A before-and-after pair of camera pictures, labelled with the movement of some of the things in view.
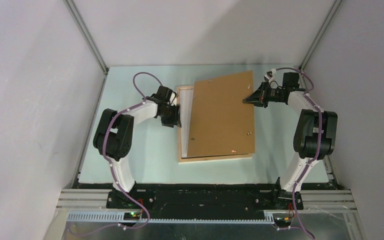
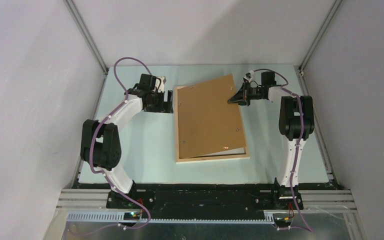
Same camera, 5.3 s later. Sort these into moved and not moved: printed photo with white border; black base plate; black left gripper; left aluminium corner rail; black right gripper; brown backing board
Moved: brown backing board; printed photo with white border; black left gripper; black right gripper
Not moved: left aluminium corner rail; black base plate
